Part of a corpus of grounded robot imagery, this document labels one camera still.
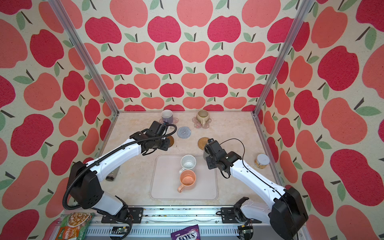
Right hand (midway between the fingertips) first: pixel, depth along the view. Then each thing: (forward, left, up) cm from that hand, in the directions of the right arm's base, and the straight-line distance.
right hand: (215, 158), depth 83 cm
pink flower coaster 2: (+32, +12, -10) cm, 35 cm away
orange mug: (-10, +15, -9) cm, 20 cm away
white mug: (0, +16, -9) cm, 18 cm away
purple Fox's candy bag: (-35, +11, -9) cm, 38 cm away
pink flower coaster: (+34, +31, -10) cm, 47 cm away
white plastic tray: (-11, +29, -11) cm, 32 cm away
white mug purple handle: (+34, +36, -4) cm, 50 cm away
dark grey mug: (0, +6, +3) cm, 7 cm away
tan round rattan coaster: (+17, +8, -11) cm, 22 cm away
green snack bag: (-38, +66, -8) cm, 77 cm away
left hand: (+5, +27, +4) cm, 27 cm away
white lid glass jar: (+4, -28, -6) cm, 29 cm away
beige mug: (+34, +9, -3) cm, 36 cm away
